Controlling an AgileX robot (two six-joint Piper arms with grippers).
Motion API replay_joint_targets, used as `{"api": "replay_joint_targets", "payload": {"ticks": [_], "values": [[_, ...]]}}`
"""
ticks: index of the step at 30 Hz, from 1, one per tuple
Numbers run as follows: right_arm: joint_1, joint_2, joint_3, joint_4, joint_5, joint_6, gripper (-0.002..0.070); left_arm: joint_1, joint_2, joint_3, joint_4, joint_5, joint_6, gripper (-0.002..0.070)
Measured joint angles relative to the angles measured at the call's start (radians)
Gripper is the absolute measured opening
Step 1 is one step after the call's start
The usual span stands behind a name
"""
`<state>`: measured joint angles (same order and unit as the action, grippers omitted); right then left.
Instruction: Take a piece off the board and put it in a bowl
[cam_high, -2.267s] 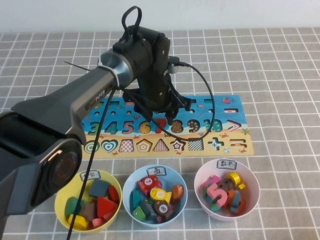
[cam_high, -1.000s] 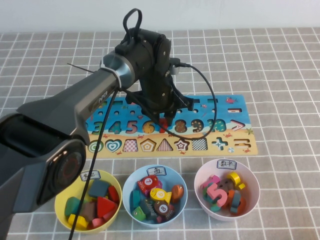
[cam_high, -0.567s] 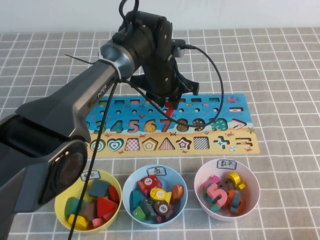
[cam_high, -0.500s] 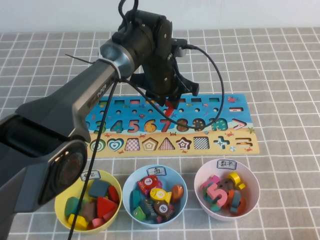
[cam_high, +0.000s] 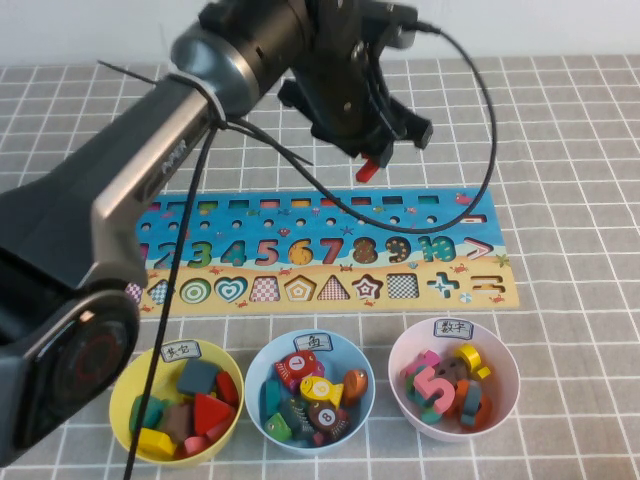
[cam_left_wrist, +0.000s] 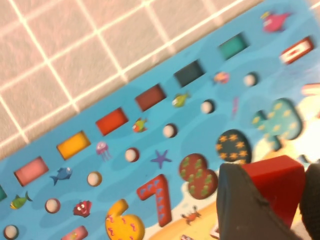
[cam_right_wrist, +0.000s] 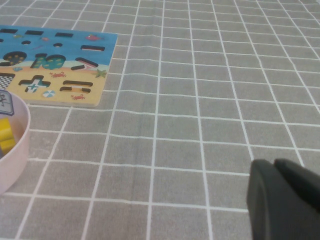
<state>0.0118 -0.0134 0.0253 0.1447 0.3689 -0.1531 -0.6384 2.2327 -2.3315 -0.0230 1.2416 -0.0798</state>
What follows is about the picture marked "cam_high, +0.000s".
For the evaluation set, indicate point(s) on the pink plastic bowl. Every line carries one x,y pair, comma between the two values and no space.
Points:
500,400

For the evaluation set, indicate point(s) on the grey-blue square wooden block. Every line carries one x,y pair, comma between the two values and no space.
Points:
197,377

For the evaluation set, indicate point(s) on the orange-brown wooden fish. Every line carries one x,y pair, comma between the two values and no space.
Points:
356,386

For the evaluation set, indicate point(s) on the yellow plastic bowl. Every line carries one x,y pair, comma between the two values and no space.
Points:
235,425

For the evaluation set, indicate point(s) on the green wooden fish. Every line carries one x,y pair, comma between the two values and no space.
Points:
277,427

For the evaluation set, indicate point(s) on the white zip tie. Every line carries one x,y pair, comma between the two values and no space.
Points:
212,95

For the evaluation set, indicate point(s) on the red wooden fish seven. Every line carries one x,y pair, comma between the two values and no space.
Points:
295,370

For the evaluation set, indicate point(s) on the green wooden number piece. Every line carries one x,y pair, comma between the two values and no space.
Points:
411,390

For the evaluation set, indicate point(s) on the colourful wooden puzzle board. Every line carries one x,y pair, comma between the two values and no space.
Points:
500,240

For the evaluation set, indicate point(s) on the red rounded wooden block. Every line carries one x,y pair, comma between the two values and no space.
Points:
227,387

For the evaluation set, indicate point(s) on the yellow wooden fish six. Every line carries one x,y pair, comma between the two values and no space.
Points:
320,392

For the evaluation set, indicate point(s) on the light blue plastic bowl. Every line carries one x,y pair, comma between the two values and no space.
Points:
255,400

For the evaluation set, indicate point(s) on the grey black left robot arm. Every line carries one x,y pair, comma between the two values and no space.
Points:
125,150

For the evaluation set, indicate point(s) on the yellow wooden number piece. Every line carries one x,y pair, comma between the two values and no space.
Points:
470,355

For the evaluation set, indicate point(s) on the black zip tie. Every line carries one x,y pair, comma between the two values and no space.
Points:
300,158

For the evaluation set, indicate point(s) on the dark grey fishbone fish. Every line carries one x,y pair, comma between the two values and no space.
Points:
296,417

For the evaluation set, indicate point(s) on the brown wooden shape block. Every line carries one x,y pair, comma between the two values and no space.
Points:
177,422

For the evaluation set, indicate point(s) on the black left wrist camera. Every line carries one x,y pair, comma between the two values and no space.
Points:
400,25

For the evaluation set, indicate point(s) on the pink wooden shape block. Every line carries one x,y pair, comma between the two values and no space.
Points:
195,445

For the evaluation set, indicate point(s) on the small red wooden fish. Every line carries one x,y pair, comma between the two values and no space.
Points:
320,440

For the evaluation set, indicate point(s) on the teal wooden fish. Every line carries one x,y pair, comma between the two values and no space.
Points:
272,397

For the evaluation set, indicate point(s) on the orange wooden number piece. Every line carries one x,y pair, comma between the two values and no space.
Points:
485,410

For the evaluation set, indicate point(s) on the magenta wooden fish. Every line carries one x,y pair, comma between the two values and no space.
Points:
320,371

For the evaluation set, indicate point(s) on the pink wooden number five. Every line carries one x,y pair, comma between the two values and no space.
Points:
435,387

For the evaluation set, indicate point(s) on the red triangle wooden block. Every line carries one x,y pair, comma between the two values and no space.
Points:
210,415

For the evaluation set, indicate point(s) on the blue-grey wooden number piece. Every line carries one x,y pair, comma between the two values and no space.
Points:
471,405

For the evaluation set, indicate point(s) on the green wooden shape block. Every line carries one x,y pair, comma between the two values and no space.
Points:
155,412

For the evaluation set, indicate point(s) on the yellow wooden shape block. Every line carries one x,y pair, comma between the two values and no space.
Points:
157,442

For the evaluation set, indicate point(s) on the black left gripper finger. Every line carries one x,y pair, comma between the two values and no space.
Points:
361,152
385,155

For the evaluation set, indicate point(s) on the red wooden number seven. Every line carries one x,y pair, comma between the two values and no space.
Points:
366,172

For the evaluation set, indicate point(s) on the brown wooden fish eight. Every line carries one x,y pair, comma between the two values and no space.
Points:
327,417

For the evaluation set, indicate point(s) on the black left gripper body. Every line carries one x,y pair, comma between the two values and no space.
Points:
335,132

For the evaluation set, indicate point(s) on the teal wooden number piece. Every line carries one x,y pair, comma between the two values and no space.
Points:
430,416

